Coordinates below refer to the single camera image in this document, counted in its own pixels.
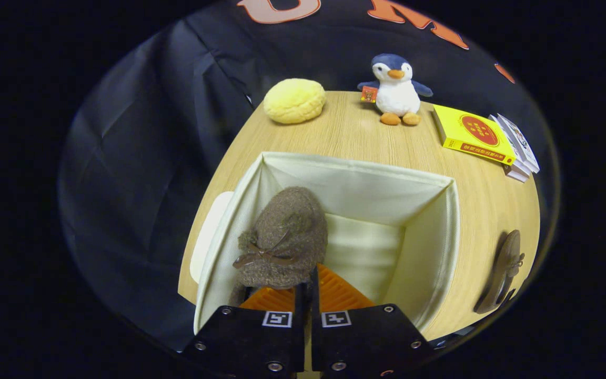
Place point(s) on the illustrated cover white book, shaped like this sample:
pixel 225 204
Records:
pixel 518 139

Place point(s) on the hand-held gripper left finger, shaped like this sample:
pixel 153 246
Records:
pixel 250 337

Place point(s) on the yellow book red circle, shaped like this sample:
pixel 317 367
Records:
pixel 471 134

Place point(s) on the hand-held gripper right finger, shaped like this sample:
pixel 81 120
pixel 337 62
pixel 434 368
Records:
pixel 366 337

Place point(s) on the cream fabric storage box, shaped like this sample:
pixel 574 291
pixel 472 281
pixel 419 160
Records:
pixel 366 184

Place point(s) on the blue white penguin plush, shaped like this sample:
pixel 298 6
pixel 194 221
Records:
pixel 397 95

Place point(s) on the yellow bun plush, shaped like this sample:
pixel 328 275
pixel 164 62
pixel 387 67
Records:
pixel 295 100

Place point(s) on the brown fuzzy shoe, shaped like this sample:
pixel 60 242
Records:
pixel 505 258
pixel 292 221

